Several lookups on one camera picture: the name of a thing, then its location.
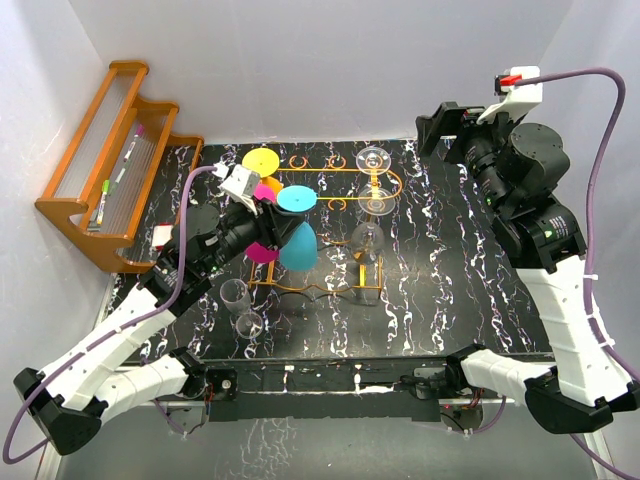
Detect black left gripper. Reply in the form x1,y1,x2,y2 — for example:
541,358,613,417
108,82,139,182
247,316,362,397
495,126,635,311
201,195,303,275

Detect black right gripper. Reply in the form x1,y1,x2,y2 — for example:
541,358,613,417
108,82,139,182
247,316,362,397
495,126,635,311
417,103,524,216

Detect pink plastic wine glass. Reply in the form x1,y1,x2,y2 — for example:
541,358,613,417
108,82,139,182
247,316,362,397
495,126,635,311
245,183,279,264

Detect blue plastic wine glass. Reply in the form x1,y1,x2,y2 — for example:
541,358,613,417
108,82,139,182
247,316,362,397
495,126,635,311
277,185,318,272

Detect orange plastic wine glass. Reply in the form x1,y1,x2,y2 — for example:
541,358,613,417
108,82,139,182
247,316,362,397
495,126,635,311
242,147,283,194

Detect clear champagne flute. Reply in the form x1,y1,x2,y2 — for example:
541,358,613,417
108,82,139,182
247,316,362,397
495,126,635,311
220,278,264,339

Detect short clear wine glass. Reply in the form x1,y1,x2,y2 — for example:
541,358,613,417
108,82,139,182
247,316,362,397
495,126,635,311
349,185,396,265

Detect tall clear wine glass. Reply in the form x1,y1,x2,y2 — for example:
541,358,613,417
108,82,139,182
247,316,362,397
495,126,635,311
355,146,391,176

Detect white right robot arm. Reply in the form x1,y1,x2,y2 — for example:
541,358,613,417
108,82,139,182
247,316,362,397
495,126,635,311
416,102,639,434

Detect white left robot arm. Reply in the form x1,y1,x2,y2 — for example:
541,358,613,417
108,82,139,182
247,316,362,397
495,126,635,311
14,199,307,456

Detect orange wooden shelf rack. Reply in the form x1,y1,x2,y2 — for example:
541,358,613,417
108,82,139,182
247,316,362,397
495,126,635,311
35,60,204,273

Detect red white small box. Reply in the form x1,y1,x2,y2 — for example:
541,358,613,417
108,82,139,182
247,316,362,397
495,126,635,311
151,224,173,250

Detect purple capped marker pen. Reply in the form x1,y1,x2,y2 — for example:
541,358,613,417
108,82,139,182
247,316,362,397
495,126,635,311
112,124,145,190

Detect black base bar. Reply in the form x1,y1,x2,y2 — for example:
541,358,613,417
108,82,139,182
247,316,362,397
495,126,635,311
149,357,506,424

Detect green capped marker pen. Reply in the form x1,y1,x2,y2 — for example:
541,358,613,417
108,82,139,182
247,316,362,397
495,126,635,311
96,179,117,226

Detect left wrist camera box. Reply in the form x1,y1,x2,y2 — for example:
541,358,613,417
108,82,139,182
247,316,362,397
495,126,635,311
219,165,276,218

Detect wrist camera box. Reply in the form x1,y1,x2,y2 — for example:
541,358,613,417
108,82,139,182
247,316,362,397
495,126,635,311
219,165,276,218
477,66,543,125

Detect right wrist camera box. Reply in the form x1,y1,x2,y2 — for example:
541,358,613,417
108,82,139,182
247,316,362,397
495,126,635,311
477,66,543,125

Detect gold wire wine glass rack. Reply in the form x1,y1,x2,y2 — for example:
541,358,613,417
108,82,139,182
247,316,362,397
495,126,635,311
248,154,403,295

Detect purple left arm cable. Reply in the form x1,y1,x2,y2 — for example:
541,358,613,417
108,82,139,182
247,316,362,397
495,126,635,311
0,165,221,461

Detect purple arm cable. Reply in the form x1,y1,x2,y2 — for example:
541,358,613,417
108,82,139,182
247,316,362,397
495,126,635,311
469,67,640,480
0,165,221,461

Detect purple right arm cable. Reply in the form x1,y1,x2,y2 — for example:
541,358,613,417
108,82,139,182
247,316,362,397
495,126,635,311
469,67,640,480

